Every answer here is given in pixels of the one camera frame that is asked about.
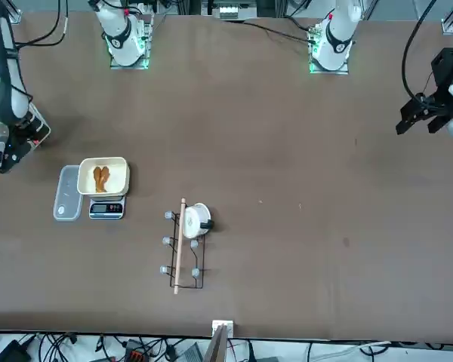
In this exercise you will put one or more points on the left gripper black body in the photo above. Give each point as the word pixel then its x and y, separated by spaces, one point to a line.
pixel 445 71

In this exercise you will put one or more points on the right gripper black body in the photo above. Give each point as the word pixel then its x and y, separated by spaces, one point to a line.
pixel 17 151

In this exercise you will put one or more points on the orange-brown dried food piece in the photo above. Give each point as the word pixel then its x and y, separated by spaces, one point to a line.
pixel 100 181

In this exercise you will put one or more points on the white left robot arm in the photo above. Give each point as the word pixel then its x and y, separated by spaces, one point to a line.
pixel 336 41

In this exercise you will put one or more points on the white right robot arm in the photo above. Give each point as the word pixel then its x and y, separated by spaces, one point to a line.
pixel 122 37

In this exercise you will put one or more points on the silver digital kitchen scale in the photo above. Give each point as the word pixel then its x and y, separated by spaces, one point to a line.
pixel 107 207

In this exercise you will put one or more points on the clear plastic container lid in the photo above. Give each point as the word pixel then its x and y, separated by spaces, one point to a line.
pixel 66 196

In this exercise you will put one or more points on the cream rectangular bowl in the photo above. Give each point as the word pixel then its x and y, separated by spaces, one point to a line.
pixel 117 177

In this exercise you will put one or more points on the white smiley mug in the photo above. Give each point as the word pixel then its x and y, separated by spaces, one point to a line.
pixel 192 222

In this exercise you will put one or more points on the grey power strip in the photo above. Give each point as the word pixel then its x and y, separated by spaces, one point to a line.
pixel 226 11

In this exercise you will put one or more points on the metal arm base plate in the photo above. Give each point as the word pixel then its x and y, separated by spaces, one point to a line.
pixel 115 67
pixel 324 71

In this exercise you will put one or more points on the aluminium frame post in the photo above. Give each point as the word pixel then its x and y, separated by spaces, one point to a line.
pixel 222 339

